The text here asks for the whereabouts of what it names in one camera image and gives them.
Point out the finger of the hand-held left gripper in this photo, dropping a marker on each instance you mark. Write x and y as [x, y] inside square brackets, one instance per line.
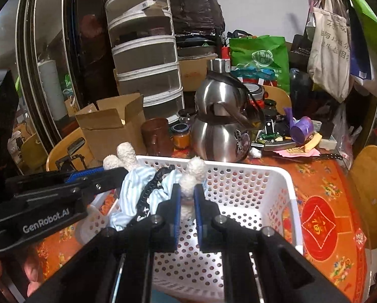
[81, 174]
[111, 179]

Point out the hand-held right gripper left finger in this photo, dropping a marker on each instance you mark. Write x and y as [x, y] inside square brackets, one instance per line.
[175, 221]

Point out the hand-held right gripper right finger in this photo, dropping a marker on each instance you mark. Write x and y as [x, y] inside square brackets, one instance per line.
[198, 224]

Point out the white perforated plastic basket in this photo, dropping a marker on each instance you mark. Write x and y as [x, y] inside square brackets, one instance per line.
[248, 195]

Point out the person's left hand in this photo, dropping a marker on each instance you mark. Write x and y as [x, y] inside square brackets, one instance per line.
[33, 277]

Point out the black clamp holder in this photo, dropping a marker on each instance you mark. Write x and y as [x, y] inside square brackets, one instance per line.
[70, 161]

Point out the wooden chair with black clamp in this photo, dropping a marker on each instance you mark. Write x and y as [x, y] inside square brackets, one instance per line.
[59, 151]

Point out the open small cardboard box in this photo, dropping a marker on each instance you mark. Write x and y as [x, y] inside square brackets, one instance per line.
[106, 126]

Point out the brown mug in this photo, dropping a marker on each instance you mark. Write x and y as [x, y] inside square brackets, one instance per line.
[155, 137]

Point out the glass jar orange contents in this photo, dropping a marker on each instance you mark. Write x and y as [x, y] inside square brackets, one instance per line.
[181, 139]

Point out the stainless steel kettle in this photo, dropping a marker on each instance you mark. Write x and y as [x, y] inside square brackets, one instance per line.
[220, 139]

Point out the dark glass jar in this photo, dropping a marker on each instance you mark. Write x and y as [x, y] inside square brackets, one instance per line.
[187, 116]

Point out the small toy car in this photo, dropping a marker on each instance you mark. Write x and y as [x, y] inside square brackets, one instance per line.
[270, 137]

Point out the pink paper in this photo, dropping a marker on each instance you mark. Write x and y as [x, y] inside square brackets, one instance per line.
[294, 153]

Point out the mirrored wardrobe doors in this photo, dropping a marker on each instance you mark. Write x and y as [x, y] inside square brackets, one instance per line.
[49, 53]

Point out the white plastic drawer tower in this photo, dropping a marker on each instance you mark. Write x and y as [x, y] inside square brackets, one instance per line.
[144, 56]

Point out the orange printed tablecloth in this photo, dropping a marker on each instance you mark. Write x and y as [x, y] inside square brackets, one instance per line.
[327, 202]

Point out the large cardboard box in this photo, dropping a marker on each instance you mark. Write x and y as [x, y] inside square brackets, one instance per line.
[191, 72]

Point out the purple plastic scoop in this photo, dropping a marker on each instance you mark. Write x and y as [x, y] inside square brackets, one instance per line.
[302, 129]

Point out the yellow foam piece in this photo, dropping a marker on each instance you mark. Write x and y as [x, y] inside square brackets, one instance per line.
[313, 141]

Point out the wooden chair behind kettle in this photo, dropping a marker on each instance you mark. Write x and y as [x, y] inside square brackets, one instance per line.
[278, 96]

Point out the small white box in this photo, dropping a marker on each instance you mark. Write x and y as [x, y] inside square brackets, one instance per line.
[328, 142]

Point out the dark bottle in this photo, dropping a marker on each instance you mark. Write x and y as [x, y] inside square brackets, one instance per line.
[300, 94]

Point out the green shopping bag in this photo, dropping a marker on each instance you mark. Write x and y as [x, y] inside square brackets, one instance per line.
[264, 60]

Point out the black plastic bag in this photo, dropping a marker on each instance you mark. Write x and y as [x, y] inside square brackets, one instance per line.
[196, 9]

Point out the beige canvas tote bag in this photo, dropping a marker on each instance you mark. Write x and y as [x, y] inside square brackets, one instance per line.
[328, 53]

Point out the white and blue hanging bag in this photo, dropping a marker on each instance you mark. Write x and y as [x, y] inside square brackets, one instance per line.
[360, 66]

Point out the bright green hanging bag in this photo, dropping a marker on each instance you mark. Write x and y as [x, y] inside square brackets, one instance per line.
[363, 9]

